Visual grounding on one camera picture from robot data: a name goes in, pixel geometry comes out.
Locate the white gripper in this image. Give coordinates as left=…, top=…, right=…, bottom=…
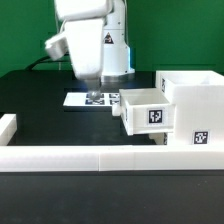
left=65, top=18, right=104, bottom=99

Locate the white drawer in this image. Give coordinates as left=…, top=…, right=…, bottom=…
left=112, top=88, right=175, bottom=136
left=149, top=133, right=167, bottom=145

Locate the white drawer cabinet box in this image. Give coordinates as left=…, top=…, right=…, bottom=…
left=156, top=71, right=224, bottom=146

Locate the white front drawer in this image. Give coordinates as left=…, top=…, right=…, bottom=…
left=149, top=133, right=167, bottom=145

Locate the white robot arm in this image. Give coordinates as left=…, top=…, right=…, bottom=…
left=45, top=0, right=134, bottom=99

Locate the white marker sheet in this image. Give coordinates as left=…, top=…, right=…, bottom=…
left=63, top=92, right=120, bottom=107

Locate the white U-shaped fence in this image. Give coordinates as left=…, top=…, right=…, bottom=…
left=0, top=114, right=224, bottom=172

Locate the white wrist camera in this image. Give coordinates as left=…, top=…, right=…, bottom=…
left=45, top=32, right=68, bottom=61

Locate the black cable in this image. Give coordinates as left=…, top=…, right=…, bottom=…
left=25, top=53, right=71, bottom=72

